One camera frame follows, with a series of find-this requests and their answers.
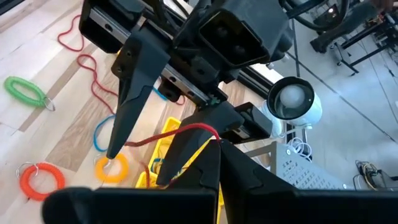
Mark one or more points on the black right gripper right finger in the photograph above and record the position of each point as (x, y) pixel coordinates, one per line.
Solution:
(239, 177)

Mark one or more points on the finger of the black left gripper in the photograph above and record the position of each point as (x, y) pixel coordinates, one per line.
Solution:
(199, 130)
(136, 77)

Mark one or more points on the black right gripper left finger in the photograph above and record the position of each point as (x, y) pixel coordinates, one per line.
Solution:
(205, 174)

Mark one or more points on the long red rubber band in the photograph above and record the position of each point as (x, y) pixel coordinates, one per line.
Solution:
(92, 81)

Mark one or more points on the yellow plastic basket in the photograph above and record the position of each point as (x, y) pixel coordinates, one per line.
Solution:
(169, 124)

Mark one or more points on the grey perforated metal shelf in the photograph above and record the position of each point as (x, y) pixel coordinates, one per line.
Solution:
(304, 174)

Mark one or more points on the white cylindrical spot lamp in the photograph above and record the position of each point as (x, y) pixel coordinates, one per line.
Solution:
(314, 109)

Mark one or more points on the black wheeled stand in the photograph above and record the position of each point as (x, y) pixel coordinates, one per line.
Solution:
(342, 28)

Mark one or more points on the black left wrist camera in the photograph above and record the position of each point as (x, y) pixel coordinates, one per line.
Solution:
(236, 34)

